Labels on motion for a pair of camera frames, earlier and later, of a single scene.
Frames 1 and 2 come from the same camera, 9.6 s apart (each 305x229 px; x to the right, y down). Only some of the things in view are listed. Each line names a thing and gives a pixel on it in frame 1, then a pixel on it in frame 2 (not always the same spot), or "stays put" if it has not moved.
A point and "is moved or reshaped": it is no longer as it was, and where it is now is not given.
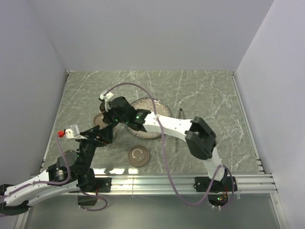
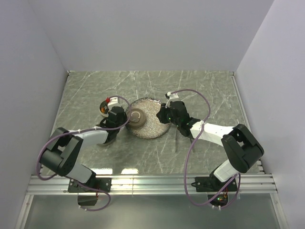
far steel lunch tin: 102,106 stays put
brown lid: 138,156 is moved or reshaped
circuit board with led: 218,200 stays put
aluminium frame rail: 256,183 stays put
